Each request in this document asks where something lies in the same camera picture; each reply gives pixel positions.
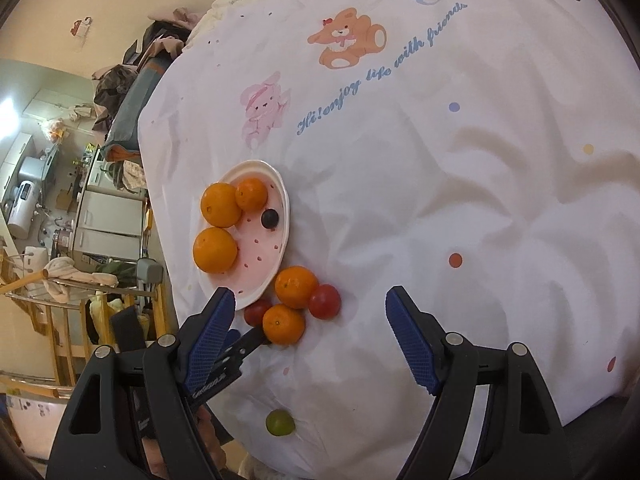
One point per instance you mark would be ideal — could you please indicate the large orange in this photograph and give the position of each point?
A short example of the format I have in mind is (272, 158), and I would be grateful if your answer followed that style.
(218, 205)
(214, 250)

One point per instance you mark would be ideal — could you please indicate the mandarin orange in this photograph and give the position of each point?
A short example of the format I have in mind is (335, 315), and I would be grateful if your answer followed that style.
(294, 286)
(283, 325)

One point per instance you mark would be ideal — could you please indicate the person's left hand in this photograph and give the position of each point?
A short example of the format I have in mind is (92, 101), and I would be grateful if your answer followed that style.
(204, 421)

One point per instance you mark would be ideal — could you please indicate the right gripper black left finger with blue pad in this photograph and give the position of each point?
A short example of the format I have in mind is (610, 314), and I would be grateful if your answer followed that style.
(99, 436)

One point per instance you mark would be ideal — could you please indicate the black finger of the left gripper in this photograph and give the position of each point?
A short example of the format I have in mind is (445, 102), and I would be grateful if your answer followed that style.
(227, 367)

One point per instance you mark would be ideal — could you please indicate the white cartoon bear bedsheet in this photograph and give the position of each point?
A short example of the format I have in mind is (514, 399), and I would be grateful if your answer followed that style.
(484, 154)

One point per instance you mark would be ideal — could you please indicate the green grape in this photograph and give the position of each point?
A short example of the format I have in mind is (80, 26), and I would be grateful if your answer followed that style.
(280, 423)

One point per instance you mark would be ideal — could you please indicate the pink white ceramic plate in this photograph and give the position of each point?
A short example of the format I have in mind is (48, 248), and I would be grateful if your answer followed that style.
(261, 250)

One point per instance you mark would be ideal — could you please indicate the pile of clothes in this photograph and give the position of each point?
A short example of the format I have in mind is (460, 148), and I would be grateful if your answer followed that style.
(122, 90)

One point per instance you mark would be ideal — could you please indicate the white cabinet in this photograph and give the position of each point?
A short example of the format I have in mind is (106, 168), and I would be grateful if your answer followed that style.
(109, 221)

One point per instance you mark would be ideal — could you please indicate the small mandarin on plate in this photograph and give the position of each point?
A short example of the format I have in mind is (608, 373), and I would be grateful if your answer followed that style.
(251, 195)

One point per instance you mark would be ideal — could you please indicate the red cherry tomato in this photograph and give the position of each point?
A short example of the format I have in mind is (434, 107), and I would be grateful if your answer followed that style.
(254, 313)
(325, 302)

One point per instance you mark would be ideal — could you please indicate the wooden crib rail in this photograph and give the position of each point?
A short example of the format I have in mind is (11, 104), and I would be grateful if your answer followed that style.
(72, 309)

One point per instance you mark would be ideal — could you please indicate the dark purple grape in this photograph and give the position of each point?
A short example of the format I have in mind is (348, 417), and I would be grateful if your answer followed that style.
(270, 219)

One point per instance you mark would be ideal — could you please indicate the white water heater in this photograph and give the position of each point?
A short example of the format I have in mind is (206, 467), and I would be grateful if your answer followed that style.
(25, 203)

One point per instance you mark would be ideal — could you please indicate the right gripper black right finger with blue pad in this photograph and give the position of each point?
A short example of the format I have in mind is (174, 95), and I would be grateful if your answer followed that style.
(522, 436)

